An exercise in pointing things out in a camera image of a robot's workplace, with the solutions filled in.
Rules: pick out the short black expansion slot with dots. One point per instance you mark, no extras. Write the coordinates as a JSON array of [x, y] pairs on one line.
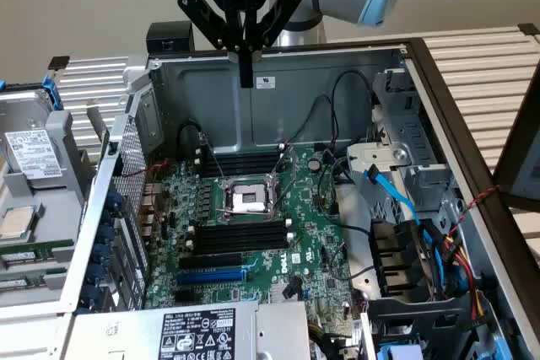
[[187, 297]]

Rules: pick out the black box with port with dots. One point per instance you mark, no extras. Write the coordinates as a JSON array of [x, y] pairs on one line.
[[169, 35]]

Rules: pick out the long black expansion slot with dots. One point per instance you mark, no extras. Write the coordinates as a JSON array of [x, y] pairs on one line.
[[211, 261]]

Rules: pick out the silver power supply unit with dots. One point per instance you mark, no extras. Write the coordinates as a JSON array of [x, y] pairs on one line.
[[278, 326]]

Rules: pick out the CPU socket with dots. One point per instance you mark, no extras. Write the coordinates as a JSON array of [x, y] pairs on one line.
[[246, 197]]

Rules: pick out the blue plastic latch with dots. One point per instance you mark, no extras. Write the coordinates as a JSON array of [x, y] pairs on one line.
[[401, 352]]

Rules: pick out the grey parts rack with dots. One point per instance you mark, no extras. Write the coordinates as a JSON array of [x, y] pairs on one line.
[[63, 208]]

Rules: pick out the green Dell motherboard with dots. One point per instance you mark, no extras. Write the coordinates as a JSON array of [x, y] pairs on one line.
[[304, 216]]

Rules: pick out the black table end cap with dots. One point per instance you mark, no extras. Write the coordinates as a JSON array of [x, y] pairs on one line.
[[59, 62], [529, 29]]

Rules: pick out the graphics card silver bracket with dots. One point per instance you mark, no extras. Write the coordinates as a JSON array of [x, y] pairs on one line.
[[98, 124]]

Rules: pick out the silver disk bay cage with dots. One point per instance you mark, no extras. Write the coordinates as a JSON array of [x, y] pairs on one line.
[[401, 132]]

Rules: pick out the blue expansion slot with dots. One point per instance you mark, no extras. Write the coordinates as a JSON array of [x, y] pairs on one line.
[[211, 277]]

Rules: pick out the dark metal disk bay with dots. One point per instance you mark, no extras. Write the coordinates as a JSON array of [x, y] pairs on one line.
[[422, 313]]

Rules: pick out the silver locking lever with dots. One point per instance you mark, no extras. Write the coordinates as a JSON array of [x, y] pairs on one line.
[[213, 157], [225, 211]]

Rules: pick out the black power supply label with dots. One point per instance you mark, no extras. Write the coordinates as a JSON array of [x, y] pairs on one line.
[[196, 334]]

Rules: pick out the blue card retention clips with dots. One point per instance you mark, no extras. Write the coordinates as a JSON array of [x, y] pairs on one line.
[[105, 233]]

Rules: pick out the silver CPU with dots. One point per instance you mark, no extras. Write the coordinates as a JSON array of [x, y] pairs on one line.
[[17, 225]]

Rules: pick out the coin cell battery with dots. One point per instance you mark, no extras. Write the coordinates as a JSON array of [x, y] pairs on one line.
[[313, 163]]

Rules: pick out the grey open PC case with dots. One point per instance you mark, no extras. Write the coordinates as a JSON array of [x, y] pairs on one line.
[[295, 115]]

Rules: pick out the black plastic fan duct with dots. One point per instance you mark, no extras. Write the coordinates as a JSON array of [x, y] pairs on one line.
[[392, 250]]

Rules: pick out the silver hard disk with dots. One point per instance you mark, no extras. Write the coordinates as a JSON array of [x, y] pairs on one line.
[[36, 162]]

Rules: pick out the blue disk carrier bracket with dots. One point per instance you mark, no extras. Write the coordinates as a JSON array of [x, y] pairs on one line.
[[52, 90]]

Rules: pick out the dark framed panel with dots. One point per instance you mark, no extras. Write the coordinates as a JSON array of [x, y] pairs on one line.
[[527, 166]]

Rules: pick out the white case sticker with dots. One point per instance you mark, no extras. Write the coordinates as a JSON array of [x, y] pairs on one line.
[[263, 82]]

